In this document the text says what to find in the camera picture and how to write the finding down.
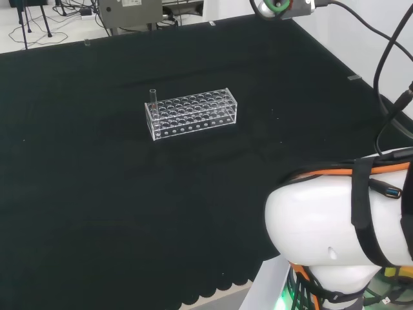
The clear glass test tube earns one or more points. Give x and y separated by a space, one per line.
153 97

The clear plastic test tube rack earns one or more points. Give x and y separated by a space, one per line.
200 111

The black bench cloth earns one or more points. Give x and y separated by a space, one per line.
96 193

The grey metal cabinet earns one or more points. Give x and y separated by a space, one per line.
129 13

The black tripod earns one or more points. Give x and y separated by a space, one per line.
45 22

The yellow stop button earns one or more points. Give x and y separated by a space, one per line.
391 272

